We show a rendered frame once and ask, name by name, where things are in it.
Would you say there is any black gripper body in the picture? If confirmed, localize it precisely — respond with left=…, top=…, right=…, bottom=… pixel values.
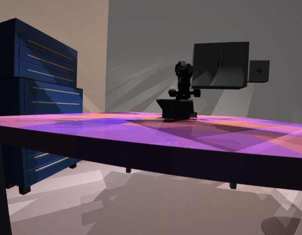
left=168, top=89, right=201, bottom=97

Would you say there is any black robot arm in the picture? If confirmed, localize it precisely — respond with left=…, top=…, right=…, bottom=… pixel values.
left=175, top=61, right=194, bottom=91

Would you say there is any grey switch panel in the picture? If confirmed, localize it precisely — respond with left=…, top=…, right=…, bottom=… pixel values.
left=156, top=99, right=194, bottom=119

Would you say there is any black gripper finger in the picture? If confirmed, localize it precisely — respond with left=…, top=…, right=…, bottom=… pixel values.
left=178, top=93, right=184, bottom=99
left=184, top=93, right=190, bottom=99

